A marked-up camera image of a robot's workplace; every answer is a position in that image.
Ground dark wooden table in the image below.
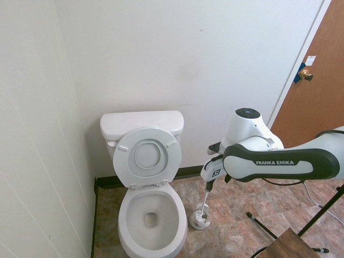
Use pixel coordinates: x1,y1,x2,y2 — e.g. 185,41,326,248
264,227,326,258

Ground white floor cable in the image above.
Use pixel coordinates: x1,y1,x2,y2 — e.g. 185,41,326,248
303,181,344,227

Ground white toilet bowl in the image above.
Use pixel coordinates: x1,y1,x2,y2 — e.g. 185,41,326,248
117,184,188,258

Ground white toilet tank cover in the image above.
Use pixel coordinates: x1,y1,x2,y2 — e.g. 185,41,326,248
99,110,185,141

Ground white toilet seat lid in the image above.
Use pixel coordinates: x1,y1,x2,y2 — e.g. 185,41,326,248
112,126,182,190

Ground blue tape strip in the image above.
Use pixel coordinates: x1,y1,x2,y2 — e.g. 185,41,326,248
293,61,309,85

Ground white toilet brush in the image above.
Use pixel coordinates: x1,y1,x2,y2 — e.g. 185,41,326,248
191,185,212,225

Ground brown wooden door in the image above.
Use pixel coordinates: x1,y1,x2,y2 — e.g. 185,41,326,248
270,0,344,149

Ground white toilet tank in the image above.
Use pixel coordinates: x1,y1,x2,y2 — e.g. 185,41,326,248
104,128,184,167

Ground white door frame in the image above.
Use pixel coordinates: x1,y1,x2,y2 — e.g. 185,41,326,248
264,0,334,127

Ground white toilet brush holder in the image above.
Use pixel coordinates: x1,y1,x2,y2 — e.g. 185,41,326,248
188,203,212,231

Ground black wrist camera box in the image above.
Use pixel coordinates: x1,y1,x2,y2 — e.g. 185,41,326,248
207,142,224,162

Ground black tripod stand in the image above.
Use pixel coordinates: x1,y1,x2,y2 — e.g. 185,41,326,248
246,183,344,255

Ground brass door knob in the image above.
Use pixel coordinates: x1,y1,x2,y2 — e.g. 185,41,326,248
299,69,314,83

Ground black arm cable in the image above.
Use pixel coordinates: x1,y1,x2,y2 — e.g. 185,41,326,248
263,128,344,187

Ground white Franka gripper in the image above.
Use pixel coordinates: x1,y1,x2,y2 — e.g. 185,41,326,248
200,155,228,192

